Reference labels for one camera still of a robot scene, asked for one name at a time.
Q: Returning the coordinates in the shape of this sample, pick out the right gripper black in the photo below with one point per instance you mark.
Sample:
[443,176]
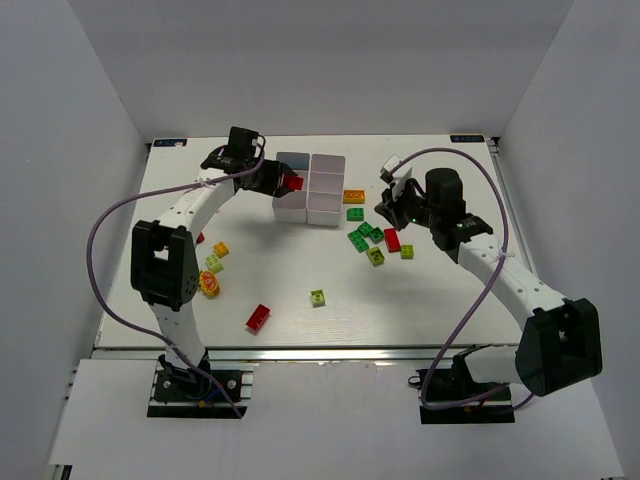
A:
[395,208]

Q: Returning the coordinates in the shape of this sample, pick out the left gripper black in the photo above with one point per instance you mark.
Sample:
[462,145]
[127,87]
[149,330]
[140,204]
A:
[273,177]

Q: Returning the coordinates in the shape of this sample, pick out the teal rounded lego brick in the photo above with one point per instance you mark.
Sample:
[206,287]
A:
[295,160]

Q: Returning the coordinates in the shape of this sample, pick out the red lego brick spare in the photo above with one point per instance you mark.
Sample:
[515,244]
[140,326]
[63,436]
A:
[258,318]

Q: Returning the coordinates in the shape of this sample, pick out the red lego brick front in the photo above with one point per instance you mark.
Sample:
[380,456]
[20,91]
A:
[293,182]

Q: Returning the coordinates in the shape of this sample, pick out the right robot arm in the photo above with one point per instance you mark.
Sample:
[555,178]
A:
[560,343]

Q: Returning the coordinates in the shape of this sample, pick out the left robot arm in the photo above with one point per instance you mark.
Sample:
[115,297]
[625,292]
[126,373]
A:
[164,266]

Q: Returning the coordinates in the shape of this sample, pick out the green L-shaped lego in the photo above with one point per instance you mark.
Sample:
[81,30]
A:
[367,231]

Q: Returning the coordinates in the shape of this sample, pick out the orange flat lego brick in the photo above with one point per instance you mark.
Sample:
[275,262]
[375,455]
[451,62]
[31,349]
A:
[354,196]

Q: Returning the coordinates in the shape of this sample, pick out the green lego brick lower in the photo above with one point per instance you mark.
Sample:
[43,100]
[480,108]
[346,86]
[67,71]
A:
[358,241]

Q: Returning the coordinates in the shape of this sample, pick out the white right divided container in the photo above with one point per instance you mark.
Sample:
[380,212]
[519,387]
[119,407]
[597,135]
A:
[325,190]

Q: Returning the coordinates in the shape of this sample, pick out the olive green lego brick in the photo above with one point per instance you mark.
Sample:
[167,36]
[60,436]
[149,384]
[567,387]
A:
[375,256]

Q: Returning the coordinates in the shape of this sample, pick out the lime green small lego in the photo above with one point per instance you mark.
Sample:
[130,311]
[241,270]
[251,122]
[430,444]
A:
[407,251]

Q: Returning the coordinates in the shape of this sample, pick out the orange small lego brick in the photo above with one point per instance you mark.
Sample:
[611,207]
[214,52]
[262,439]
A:
[220,249]

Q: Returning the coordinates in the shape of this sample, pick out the blue table label right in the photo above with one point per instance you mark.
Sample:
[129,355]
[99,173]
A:
[467,138]

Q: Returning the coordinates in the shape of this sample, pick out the blue table label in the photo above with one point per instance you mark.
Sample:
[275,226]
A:
[467,138]
[169,143]

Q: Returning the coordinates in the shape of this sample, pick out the lime lego brick left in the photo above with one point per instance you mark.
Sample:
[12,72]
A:
[213,264]

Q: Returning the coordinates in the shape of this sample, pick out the lime lego brick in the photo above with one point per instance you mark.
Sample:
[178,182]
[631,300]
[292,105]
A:
[318,298]
[213,264]

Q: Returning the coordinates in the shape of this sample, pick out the lime lego brick center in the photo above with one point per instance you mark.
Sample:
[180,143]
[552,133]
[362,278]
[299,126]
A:
[318,298]

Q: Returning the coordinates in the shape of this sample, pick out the yellow flower lego brick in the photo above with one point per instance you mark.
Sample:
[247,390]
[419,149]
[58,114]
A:
[209,284]

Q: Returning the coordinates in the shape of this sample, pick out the blue table label left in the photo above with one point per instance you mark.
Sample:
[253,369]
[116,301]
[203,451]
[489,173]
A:
[169,143]

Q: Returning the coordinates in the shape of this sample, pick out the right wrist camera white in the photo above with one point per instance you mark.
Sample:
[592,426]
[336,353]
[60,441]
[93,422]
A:
[396,172]

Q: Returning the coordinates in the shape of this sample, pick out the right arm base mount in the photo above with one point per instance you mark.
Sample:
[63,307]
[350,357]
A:
[452,383]

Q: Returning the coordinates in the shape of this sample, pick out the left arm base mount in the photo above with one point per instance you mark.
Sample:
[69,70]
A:
[170,399]

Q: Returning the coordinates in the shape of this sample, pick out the aluminium rail front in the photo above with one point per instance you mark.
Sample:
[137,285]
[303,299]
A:
[279,354]

